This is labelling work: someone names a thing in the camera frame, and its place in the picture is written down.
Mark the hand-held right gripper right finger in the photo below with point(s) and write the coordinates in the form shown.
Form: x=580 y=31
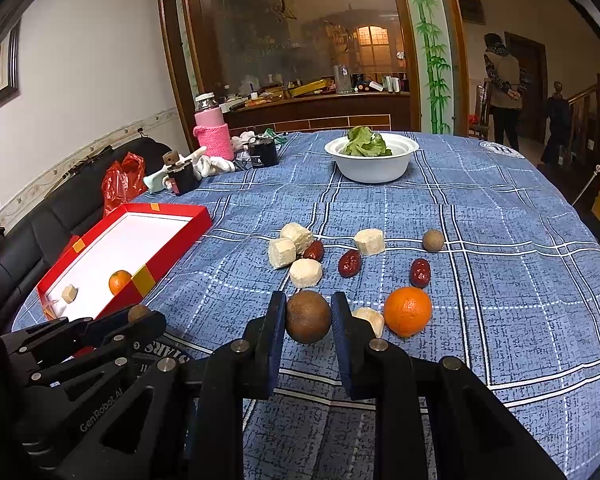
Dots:
x=341 y=340

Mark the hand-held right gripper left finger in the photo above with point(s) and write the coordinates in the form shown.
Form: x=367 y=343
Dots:
x=276 y=325

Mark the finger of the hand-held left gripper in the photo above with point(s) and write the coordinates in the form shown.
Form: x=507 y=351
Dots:
x=146 y=331
x=55 y=336

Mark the small brown longan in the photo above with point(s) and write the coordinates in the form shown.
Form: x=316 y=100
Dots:
x=433 y=240
x=139 y=312

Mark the large brown round fruit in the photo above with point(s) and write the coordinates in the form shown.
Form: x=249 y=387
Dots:
x=307 y=316

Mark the orange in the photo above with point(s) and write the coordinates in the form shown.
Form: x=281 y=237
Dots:
x=407 y=311
x=120 y=281

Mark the red-rimmed white tray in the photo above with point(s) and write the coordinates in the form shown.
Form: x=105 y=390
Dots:
x=130 y=240

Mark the red date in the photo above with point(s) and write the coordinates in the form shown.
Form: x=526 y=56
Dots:
x=420 y=272
x=350 y=263
x=313 y=251

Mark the black sofa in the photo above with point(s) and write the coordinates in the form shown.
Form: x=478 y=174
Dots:
x=40 y=225

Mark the blue plaid tablecloth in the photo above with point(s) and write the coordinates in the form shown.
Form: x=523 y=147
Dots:
x=480 y=310

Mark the light green cloth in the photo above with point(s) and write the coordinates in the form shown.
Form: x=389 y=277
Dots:
x=155 y=181

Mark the red plastic bag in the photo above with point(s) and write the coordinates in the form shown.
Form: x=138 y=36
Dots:
x=122 y=180

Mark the white gloves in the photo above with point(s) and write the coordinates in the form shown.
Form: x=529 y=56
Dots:
x=215 y=165

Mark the black cup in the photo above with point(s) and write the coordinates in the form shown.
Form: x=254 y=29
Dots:
x=262 y=152

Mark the white bowl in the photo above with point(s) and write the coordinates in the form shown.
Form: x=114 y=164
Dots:
x=375 y=165

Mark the white crumpled cloth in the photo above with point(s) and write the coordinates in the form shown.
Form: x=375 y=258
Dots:
x=242 y=140

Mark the green lettuce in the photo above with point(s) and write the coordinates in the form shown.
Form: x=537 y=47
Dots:
x=365 y=142

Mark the bottle with pink knit sleeve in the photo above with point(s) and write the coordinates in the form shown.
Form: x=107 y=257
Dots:
x=212 y=132

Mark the wooden counter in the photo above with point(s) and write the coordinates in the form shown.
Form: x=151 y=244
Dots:
x=320 y=110

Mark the yellow box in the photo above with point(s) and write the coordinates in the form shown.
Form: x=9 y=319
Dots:
x=307 y=89

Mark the glass pitcher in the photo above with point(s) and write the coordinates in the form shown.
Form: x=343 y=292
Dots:
x=342 y=77

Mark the wooden chair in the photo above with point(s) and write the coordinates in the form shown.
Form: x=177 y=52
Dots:
x=480 y=110

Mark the thin metal rod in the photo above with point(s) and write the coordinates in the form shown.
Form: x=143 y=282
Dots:
x=596 y=170

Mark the bamboo painted pillar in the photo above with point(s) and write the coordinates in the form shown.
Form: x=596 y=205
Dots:
x=432 y=45

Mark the wooden door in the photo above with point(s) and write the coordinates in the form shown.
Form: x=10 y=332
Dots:
x=532 y=85

